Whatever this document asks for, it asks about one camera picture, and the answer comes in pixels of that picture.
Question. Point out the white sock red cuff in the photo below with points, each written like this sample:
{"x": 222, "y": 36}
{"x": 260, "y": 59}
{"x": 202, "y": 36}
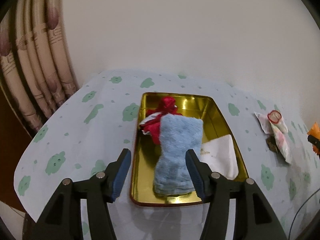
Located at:
{"x": 275, "y": 118}

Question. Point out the light blue towel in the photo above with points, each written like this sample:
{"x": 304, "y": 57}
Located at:
{"x": 178, "y": 134}

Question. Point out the pink green wipes packet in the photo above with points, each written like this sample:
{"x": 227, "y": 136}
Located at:
{"x": 281, "y": 143}

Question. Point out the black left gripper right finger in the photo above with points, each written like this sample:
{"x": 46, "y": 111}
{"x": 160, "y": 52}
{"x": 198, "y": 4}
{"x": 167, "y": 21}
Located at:
{"x": 254, "y": 216}

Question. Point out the dark brown patterned pouch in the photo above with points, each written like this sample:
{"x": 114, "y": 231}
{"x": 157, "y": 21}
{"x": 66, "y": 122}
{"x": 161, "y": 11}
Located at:
{"x": 271, "y": 143}

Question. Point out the blue cloud print tablecloth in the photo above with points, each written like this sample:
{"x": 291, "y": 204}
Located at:
{"x": 89, "y": 131}

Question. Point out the beige patterned curtain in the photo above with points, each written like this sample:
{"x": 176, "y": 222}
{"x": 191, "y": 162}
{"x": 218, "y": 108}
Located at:
{"x": 36, "y": 73}

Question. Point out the dark red toffee tin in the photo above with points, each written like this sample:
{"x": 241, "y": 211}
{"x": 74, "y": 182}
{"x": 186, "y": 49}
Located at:
{"x": 146, "y": 153}

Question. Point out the orange squishy toy animal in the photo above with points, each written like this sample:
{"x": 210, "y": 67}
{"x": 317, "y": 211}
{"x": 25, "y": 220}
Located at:
{"x": 314, "y": 138}

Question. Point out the red white plush cloth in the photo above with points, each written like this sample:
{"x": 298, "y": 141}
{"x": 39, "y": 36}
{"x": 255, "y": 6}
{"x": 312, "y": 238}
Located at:
{"x": 150, "y": 125}

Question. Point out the white floral sachet packet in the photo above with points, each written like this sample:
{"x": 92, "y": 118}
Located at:
{"x": 264, "y": 123}

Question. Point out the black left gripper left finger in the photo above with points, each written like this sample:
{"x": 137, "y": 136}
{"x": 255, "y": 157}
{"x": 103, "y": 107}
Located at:
{"x": 61, "y": 217}

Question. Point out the white towel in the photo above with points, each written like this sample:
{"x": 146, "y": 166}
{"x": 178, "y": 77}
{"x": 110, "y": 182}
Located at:
{"x": 219, "y": 155}

